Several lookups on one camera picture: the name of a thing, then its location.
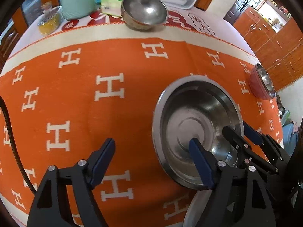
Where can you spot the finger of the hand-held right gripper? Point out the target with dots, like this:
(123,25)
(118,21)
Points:
(236,139)
(253,133)

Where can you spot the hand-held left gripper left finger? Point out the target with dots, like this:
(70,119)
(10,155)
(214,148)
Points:
(104,160)

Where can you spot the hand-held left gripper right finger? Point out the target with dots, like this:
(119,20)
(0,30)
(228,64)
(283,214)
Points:
(202,165)

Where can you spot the plain white plate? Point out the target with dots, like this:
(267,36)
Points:
(193,208)

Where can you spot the large steel bowl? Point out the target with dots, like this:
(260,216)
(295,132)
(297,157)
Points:
(189,123)

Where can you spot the pink steel-lined bowl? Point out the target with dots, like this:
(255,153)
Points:
(256,85)

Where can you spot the small steel bowl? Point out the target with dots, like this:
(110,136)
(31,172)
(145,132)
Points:
(144,9)

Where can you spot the person's blue jeans leg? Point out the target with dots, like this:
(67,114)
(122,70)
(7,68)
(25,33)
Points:
(287,134)

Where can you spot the orange patterned tablecloth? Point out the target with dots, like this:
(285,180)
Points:
(71,80)

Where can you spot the white red printed cloth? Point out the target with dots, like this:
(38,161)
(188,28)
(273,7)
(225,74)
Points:
(201,23)

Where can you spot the glass jar with yellow contents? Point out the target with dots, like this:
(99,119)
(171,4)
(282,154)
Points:
(48,26)

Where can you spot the green tissue pack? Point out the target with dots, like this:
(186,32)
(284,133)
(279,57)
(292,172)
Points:
(110,3)

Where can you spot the mint green canister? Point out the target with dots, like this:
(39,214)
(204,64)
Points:
(78,0)

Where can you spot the wooden wall cabinet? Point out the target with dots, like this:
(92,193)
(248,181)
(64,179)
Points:
(272,47)

